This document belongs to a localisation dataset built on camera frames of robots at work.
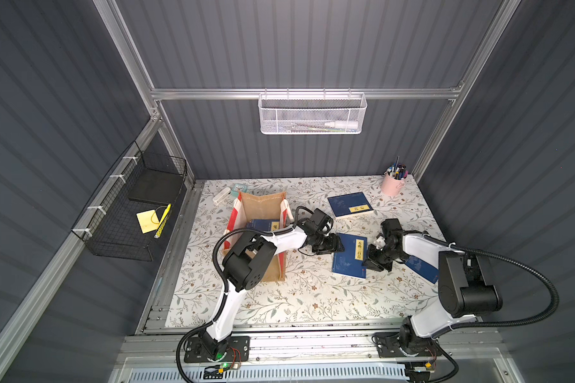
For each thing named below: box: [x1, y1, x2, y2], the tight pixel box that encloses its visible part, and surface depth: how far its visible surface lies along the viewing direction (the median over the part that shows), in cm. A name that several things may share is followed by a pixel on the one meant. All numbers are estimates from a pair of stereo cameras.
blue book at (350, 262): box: [331, 232, 369, 279], surface depth 95 cm
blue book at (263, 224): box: [245, 218, 281, 232], surface depth 96 cm
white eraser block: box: [212, 186, 232, 206], surface depth 113 cm
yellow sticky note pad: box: [135, 209, 160, 234], surface depth 75 cm
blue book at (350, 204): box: [327, 191, 375, 218], surface depth 111 cm
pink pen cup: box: [381, 171, 409, 197], surface depth 111 cm
